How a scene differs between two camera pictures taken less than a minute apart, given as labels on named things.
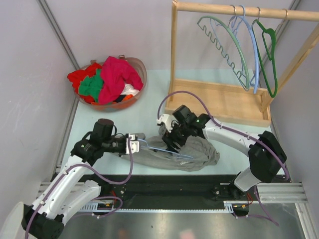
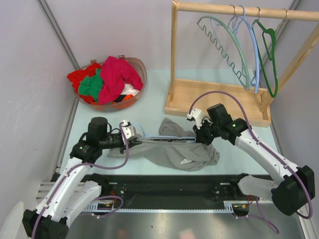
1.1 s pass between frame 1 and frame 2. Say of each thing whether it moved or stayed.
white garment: stayed
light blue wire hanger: moved
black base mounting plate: stayed
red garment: stayed
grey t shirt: moved
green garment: stayed
